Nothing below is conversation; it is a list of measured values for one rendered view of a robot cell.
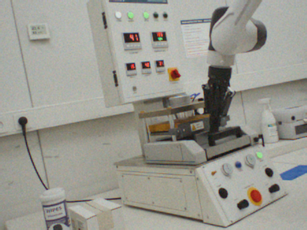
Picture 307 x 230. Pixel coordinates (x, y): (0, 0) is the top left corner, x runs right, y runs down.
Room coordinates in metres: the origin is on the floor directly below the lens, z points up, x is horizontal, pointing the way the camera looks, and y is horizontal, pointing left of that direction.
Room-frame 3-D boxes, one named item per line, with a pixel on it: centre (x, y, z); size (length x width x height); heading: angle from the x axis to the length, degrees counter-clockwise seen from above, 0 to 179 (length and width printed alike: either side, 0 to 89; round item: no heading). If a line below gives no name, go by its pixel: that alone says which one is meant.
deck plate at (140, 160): (1.37, -0.09, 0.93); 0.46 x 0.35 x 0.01; 38
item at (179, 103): (1.38, -0.10, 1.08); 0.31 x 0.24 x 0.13; 128
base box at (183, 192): (1.35, -0.13, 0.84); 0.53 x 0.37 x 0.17; 38
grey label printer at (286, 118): (2.12, -0.78, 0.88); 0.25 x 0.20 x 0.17; 20
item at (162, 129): (1.35, -0.11, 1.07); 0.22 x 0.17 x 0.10; 128
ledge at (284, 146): (1.99, -0.50, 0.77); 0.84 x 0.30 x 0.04; 116
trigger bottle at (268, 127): (2.05, -0.63, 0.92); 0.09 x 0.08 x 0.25; 30
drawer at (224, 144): (1.31, -0.14, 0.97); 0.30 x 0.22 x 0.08; 38
